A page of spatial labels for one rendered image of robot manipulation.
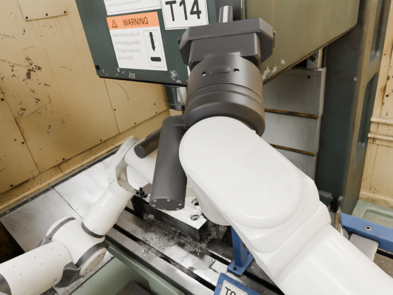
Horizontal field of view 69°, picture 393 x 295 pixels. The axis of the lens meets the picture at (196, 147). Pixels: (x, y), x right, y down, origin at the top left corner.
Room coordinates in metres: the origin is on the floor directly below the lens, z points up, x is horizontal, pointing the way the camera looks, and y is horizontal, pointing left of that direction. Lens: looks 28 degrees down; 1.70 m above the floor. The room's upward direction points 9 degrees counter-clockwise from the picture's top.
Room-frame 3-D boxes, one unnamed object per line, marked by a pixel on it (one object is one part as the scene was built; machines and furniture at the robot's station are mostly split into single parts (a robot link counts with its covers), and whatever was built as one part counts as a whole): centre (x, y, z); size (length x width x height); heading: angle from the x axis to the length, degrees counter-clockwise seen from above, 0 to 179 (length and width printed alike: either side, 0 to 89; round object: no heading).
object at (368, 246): (0.39, -0.29, 1.21); 0.07 x 0.05 x 0.01; 137
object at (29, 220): (1.27, 0.48, 0.75); 0.89 x 0.67 x 0.26; 137
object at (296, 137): (1.14, -0.31, 1.16); 0.48 x 0.05 x 0.51; 47
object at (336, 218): (0.43, -0.25, 1.26); 0.04 x 0.04 x 0.07
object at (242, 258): (0.66, -0.09, 1.05); 0.10 x 0.05 x 0.30; 137
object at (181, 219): (0.93, 0.06, 0.97); 0.29 x 0.23 x 0.05; 47
